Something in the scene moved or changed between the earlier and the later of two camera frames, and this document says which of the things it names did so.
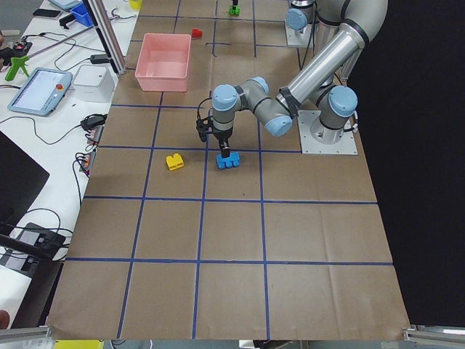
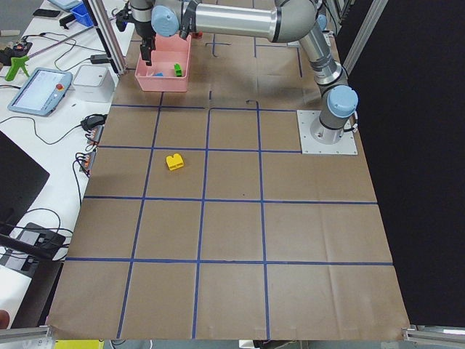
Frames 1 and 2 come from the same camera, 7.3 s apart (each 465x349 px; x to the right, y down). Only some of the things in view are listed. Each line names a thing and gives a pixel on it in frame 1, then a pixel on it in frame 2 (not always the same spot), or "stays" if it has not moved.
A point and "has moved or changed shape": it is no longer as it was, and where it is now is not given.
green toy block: [235, 11] has moved or changed shape
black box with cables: [43, 239] stays
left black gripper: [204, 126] to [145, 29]
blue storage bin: [81, 14] stays
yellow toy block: [174, 162] stays
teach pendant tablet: [41, 92] stays
